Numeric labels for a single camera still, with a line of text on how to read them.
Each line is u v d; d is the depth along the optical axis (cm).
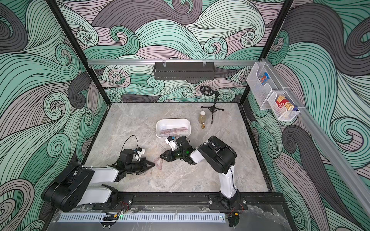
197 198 75
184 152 76
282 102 66
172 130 101
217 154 52
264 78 83
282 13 73
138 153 76
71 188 42
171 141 85
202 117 101
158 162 88
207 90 95
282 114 63
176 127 104
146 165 81
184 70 95
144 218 76
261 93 83
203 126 104
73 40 83
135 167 76
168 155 82
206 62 94
